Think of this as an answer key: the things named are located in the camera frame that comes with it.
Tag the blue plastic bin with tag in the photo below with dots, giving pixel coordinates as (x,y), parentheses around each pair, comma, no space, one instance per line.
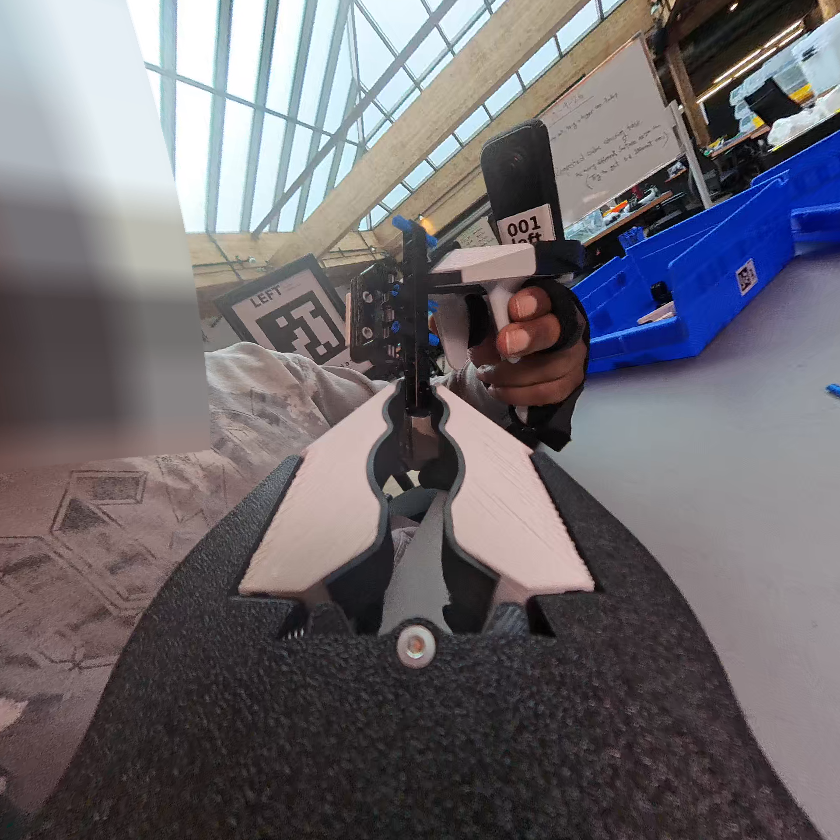
(722,315)

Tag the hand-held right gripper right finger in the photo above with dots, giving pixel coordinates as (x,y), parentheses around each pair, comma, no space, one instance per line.
(518,525)

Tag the white plastic bag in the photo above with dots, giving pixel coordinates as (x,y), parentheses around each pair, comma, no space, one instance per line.
(807,128)

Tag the toy brick beam assembly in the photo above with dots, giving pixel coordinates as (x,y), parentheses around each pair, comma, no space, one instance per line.
(415,315)

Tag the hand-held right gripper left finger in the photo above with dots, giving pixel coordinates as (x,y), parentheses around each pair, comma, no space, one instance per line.
(315,525)

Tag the large whiteboard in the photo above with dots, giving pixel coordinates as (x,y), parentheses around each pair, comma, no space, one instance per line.
(610,131)

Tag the person's grey hoodie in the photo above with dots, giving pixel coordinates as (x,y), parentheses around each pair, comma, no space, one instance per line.
(131,525)

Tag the black framed marker sign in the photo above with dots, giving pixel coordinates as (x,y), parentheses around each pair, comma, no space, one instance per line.
(262,308)

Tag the person's left hand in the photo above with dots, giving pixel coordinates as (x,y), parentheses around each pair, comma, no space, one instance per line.
(538,367)

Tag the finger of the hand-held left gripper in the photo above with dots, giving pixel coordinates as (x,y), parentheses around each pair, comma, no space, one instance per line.
(492,262)

